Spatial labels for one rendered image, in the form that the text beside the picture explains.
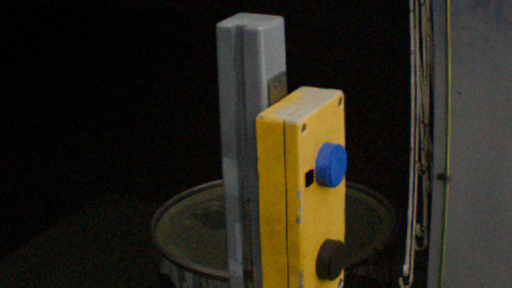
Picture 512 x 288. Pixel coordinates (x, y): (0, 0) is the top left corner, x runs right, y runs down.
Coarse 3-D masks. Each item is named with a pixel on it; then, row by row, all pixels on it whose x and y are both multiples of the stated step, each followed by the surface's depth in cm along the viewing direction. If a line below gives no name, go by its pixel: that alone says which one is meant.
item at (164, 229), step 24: (216, 192) 278; (360, 192) 273; (168, 216) 265; (192, 216) 266; (216, 216) 266; (360, 216) 262; (384, 216) 260; (168, 240) 253; (192, 240) 254; (216, 240) 254; (360, 240) 250; (216, 264) 242
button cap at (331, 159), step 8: (328, 144) 126; (336, 144) 126; (320, 152) 125; (328, 152) 125; (336, 152) 125; (344, 152) 127; (320, 160) 125; (328, 160) 125; (336, 160) 126; (344, 160) 128; (320, 168) 125; (328, 168) 125; (336, 168) 126; (344, 168) 128; (320, 176) 125; (328, 176) 125; (336, 176) 126; (320, 184) 126; (328, 184) 126; (336, 184) 127
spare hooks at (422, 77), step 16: (416, 0) 171; (416, 16) 172; (416, 32) 173; (416, 48) 174; (432, 48) 175; (416, 64) 176; (432, 64) 176; (416, 80) 175; (432, 80) 177; (416, 96) 176; (416, 112) 177; (416, 128) 178; (416, 144) 179; (432, 144) 179; (416, 160) 180; (416, 176) 181; (416, 224) 185
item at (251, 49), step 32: (224, 32) 124; (256, 32) 122; (224, 64) 126; (256, 64) 124; (224, 96) 127; (256, 96) 125; (224, 128) 129; (224, 160) 130; (256, 160) 128; (224, 192) 132; (256, 192) 129; (256, 224) 131; (256, 256) 132
